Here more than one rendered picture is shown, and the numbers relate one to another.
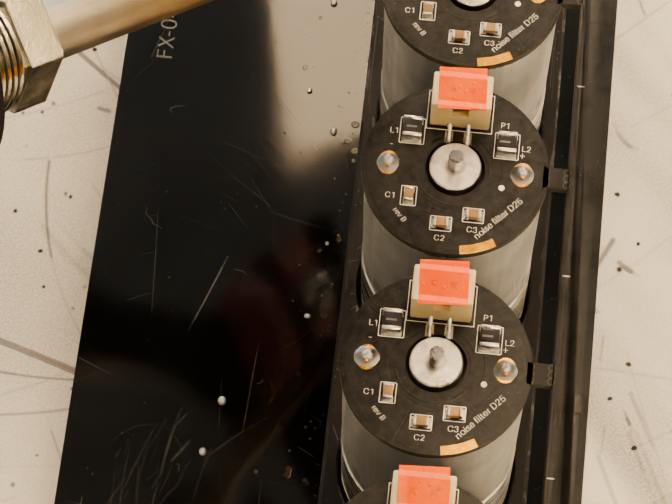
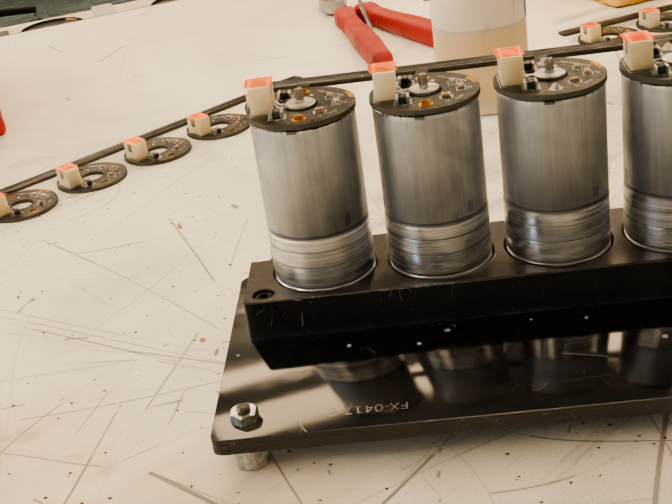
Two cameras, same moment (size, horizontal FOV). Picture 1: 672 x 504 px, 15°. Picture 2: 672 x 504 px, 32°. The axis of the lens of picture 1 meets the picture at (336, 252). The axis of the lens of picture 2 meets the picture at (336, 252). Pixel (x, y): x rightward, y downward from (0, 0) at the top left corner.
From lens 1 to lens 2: 38 cm
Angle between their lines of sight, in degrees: 66
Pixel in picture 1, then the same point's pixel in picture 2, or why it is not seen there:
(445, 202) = (573, 74)
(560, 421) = not seen: outside the picture
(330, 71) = (402, 339)
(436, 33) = (460, 92)
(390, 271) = (601, 144)
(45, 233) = (555, 482)
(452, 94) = (513, 53)
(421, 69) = (475, 120)
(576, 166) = (531, 55)
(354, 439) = not seen: outside the picture
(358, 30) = (368, 334)
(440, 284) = (638, 36)
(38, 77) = not seen: outside the picture
